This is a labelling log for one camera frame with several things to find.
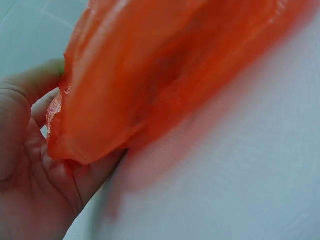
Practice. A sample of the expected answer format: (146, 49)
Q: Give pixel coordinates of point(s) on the person's left hand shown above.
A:
(30, 175)

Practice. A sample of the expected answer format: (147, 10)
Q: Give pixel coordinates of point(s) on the person's left thumb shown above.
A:
(37, 75)

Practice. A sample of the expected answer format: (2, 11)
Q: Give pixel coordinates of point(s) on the person's left fingers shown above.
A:
(82, 172)

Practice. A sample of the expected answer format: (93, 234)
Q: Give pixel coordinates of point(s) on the orange plastic bag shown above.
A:
(155, 75)

